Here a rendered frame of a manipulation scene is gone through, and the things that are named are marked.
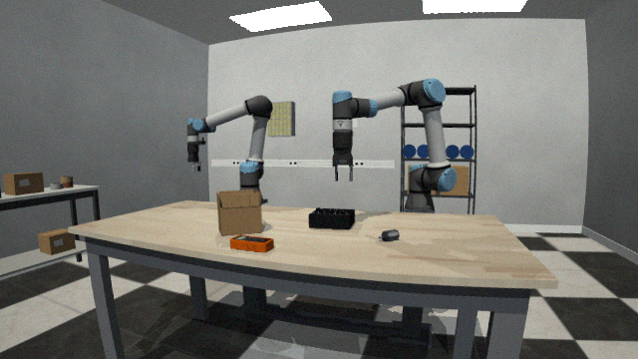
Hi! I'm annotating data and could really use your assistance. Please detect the brown cardboard box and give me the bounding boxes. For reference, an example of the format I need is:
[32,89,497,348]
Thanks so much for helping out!
[216,189,262,236]

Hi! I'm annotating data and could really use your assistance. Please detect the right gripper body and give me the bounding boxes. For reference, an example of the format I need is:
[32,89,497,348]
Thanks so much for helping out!
[187,136,205,162]

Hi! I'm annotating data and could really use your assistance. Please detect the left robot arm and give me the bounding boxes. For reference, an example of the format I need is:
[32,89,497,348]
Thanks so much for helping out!
[332,79,457,211]

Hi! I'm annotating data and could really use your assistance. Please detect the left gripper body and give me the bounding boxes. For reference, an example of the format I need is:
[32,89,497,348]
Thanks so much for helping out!
[332,120,353,165]

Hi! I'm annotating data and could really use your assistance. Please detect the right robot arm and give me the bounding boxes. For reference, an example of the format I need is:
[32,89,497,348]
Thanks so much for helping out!
[187,95,273,193]

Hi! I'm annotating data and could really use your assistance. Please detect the black lighting desk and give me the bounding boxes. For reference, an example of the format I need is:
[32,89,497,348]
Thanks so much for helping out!
[309,207,355,230]

